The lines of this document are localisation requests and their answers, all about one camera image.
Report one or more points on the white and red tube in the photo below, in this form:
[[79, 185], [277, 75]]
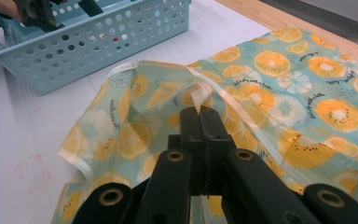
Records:
[[115, 39]]

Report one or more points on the orange-print fabric bag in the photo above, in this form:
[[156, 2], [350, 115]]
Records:
[[292, 93]]

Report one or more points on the white table mat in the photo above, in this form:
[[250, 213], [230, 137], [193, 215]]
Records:
[[28, 140]]

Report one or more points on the light blue plastic basket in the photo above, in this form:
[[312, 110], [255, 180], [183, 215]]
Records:
[[59, 73]]

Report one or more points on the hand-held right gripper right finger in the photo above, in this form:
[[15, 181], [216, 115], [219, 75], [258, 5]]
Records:
[[214, 146]]

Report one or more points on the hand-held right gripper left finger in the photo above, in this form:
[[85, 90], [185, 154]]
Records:
[[195, 146]]

